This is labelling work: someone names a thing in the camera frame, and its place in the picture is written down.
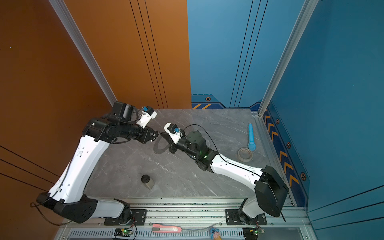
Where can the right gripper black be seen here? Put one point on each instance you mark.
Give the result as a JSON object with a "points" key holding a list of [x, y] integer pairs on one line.
{"points": [[173, 146]]}

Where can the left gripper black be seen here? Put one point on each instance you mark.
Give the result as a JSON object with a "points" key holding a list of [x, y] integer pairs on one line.
{"points": [[147, 136]]}

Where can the perforated metal ring disc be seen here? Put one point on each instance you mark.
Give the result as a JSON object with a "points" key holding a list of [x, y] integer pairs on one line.
{"points": [[160, 146]]}

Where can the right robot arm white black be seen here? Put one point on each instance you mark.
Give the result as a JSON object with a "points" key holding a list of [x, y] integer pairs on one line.
{"points": [[270, 189]]}

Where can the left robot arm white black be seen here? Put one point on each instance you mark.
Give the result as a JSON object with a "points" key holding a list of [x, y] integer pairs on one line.
{"points": [[67, 198]]}

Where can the small jar black lid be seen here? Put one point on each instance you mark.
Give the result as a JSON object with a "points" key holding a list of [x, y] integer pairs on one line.
{"points": [[148, 181]]}

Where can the light blue cylinder tool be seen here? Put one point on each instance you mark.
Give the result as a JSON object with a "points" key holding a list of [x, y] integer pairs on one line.
{"points": [[251, 144]]}

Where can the pink white box cutter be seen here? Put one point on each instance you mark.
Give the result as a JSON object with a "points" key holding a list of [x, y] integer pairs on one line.
{"points": [[158, 228]]}

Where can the left green circuit board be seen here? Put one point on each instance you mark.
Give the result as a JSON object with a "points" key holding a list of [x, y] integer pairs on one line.
{"points": [[124, 234]]}

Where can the green circuit board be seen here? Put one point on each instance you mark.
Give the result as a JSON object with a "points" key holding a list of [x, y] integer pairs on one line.
{"points": [[252, 233], [124, 234]]}

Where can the colourful small packet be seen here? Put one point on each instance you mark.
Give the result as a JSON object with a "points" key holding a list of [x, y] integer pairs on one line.
{"points": [[215, 234]]}

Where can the right green circuit board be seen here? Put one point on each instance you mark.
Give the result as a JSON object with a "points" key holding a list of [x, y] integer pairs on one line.
{"points": [[252, 233]]}

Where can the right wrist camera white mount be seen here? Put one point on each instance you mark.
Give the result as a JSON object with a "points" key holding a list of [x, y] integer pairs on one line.
{"points": [[174, 132]]}

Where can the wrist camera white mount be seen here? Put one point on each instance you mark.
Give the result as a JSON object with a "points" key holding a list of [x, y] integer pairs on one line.
{"points": [[174, 132], [148, 113]]}

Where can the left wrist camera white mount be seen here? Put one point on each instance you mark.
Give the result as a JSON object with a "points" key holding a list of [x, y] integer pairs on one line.
{"points": [[148, 113]]}

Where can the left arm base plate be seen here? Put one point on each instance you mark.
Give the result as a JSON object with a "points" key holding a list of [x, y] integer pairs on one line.
{"points": [[136, 217]]}

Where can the aluminium front rail frame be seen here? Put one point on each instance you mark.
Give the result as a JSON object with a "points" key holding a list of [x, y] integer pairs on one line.
{"points": [[196, 216]]}

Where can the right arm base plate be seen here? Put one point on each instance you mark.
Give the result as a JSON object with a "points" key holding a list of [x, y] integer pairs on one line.
{"points": [[233, 217]]}

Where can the left aluminium corner post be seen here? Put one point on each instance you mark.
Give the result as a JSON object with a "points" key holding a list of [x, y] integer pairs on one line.
{"points": [[76, 36]]}

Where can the aluminium corner post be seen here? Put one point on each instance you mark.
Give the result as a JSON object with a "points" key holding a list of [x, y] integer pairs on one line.
{"points": [[294, 38], [76, 36]]}

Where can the right aluminium corner post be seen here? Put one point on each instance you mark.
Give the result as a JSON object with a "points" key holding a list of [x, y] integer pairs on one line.
{"points": [[294, 38]]}

